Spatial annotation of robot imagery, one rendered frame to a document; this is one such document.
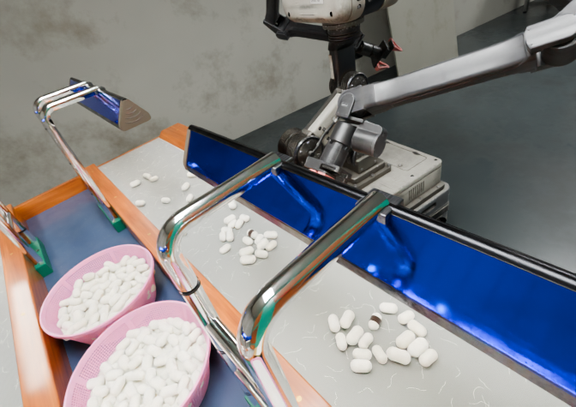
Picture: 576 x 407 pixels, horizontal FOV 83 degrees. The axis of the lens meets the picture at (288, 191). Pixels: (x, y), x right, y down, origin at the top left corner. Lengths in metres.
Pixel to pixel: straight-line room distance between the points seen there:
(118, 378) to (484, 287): 0.66
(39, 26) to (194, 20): 1.01
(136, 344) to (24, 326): 0.29
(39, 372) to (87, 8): 2.36
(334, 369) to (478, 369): 0.22
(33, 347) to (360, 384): 0.67
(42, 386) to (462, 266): 0.76
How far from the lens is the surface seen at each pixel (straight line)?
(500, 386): 0.64
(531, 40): 0.71
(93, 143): 2.95
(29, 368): 0.89
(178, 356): 0.73
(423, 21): 3.98
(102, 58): 2.84
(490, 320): 0.29
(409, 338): 0.63
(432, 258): 0.29
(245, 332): 0.25
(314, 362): 0.64
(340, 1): 1.04
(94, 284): 1.01
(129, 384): 0.75
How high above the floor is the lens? 1.31
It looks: 35 degrees down
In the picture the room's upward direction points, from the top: 14 degrees counter-clockwise
